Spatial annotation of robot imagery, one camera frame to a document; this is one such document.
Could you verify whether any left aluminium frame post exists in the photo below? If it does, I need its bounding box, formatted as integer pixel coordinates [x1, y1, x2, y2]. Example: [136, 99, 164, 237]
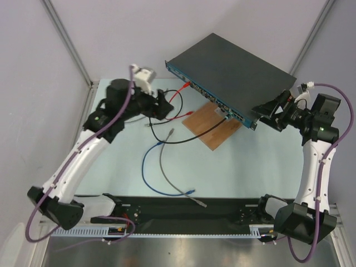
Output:
[40, 0, 93, 88]

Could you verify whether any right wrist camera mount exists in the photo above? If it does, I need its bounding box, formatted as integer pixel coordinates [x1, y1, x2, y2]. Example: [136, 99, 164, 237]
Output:
[295, 81, 315, 106]

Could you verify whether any blue ethernet cable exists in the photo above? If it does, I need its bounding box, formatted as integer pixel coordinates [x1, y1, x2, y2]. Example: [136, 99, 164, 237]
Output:
[141, 142, 196, 197]

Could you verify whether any wooden board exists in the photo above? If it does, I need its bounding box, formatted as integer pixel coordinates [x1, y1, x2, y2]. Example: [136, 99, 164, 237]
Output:
[181, 101, 243, 151]

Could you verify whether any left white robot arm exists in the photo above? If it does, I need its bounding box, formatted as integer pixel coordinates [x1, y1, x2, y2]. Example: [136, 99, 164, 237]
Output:
[27, 79, 173, 230]

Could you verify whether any aluminium frame post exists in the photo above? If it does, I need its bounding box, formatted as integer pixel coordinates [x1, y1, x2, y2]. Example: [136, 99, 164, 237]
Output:
[40, 0, 93, 88]
[289, 0, 336, 76]

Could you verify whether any red ethernet cable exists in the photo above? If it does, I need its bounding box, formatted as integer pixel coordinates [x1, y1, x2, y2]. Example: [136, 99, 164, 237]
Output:
[164, 81, 194, 120]

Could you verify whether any white slotted cable duct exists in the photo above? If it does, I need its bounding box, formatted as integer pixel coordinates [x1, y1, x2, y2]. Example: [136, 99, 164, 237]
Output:
[51, 225, 134, 238]

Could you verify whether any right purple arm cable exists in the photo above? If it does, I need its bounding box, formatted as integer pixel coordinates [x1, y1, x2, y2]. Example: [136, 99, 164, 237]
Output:
[263, 82, 355, 264]

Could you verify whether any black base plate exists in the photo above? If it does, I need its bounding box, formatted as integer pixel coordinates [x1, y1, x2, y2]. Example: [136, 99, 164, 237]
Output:
[80, 194, 298, 235]

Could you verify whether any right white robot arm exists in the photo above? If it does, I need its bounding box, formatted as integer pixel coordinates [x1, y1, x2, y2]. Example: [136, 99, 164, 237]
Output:
[253, 91, 340, 244]

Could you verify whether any black ethernet cable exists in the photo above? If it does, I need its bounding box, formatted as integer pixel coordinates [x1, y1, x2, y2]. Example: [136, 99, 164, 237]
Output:
[147, 88, 232, 145]

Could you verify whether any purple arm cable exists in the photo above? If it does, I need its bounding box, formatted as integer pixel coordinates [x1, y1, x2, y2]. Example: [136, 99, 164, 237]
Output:
[263, 82, 355, 264]
[25, 65, 137, 245]

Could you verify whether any right aluminium frame post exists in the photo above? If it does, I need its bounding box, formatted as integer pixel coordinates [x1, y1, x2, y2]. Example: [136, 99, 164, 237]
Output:
[289, 0, 336, 76]

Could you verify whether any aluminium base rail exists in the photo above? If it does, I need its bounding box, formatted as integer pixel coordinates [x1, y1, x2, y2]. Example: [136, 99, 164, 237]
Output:
[329, 204, 345, 229]

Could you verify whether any long grey ethernet cable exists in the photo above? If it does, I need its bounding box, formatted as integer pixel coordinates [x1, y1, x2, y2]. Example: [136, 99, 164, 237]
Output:
[160, 128, 208, 208]

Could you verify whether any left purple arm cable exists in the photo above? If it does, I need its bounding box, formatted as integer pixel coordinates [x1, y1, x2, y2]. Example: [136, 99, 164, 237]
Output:
[25, 65, 137, 245]

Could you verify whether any black blue network switch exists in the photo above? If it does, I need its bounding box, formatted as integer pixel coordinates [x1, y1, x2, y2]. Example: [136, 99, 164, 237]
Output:
[165, 33, 296, 130]

